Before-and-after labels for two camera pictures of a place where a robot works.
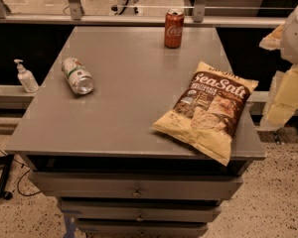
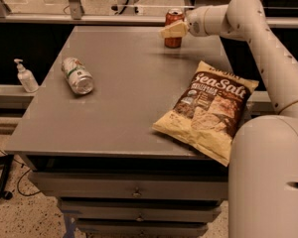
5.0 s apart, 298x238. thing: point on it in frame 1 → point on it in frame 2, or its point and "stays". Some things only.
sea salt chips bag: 207,114 stays
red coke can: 174,28 stays
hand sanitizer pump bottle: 27,78 stays
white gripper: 296,37 → 196,22
